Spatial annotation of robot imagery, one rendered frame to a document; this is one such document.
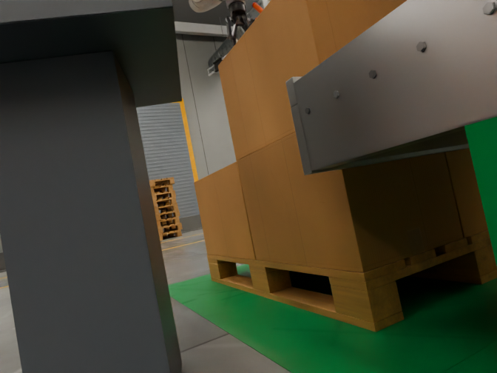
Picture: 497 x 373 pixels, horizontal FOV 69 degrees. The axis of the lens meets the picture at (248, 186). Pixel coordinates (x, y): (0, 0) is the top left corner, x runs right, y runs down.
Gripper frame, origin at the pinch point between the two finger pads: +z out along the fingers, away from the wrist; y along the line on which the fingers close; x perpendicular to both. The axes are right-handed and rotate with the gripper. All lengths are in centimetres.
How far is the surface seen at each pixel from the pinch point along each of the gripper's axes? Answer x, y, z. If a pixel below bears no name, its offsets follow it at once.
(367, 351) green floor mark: -77, -29, 107
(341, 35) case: -70, -10, 32
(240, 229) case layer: -3, -20, 81
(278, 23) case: -57, -20, 21
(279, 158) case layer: -43, -20, 59
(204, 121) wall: 912, 323, -219
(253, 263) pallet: -9, -20, 94
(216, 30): 859, 399, -494
